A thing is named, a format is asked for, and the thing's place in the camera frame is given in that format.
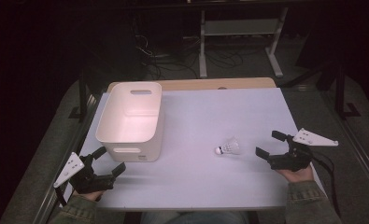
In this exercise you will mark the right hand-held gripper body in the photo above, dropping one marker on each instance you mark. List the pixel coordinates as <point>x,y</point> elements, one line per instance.
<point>292,160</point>

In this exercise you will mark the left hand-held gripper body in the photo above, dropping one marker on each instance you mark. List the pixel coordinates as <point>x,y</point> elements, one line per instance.
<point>90,180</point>

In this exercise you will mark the white shuttlecock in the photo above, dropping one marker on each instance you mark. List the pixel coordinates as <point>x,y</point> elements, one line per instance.
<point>230,146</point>

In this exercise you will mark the white plastic bin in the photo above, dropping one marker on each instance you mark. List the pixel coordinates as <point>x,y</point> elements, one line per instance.
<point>129,124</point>

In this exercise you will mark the person's left hand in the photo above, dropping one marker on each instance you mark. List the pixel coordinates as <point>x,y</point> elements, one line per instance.
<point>90,195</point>

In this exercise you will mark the person's right hand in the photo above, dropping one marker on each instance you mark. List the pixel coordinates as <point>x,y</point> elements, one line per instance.
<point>299,176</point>

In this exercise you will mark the black metal stand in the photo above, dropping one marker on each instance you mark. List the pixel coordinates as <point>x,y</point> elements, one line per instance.
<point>83,93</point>
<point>341,93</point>

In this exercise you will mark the wooden table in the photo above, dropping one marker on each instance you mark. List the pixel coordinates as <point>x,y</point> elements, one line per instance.
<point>204,84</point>

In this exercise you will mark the aluminium rail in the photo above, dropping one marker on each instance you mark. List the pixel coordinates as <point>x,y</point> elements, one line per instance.
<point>65,161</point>
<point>359,155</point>

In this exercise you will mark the white metal desk frame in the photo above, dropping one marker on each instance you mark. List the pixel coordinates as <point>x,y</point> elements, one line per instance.
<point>239,28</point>

